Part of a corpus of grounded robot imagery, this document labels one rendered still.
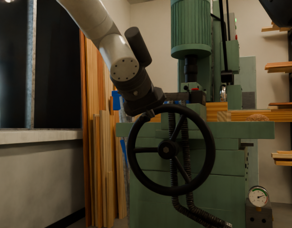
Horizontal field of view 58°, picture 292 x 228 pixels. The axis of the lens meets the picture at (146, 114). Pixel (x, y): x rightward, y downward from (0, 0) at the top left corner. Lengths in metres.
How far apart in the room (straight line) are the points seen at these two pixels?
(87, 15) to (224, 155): 0.68
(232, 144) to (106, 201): 1.72
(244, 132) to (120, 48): 0.57
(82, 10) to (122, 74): 0.15
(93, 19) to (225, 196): 0.74
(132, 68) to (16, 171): 1.62
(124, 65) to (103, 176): 1.96
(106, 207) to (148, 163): 1.50
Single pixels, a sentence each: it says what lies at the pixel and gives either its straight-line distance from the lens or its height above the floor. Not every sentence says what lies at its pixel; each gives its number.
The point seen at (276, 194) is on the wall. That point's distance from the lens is 3.61.
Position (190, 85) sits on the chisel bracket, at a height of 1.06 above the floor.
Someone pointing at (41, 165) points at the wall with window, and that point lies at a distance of 2.26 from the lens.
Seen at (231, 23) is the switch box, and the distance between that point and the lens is 1.51.
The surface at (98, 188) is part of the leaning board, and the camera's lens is 2.46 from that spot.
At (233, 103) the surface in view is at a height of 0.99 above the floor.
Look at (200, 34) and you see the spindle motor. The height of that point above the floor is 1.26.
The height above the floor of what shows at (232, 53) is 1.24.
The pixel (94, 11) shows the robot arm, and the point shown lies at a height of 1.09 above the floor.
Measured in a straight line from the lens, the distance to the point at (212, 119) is 1.07.
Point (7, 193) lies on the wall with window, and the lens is 2.06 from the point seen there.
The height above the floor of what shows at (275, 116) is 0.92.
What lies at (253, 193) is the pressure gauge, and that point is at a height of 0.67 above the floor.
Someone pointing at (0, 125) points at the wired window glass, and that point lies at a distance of 2.06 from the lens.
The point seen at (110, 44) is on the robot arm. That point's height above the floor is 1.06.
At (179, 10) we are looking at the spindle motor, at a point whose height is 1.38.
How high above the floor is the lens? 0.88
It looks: 3 degrees up
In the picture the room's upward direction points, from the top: straight up
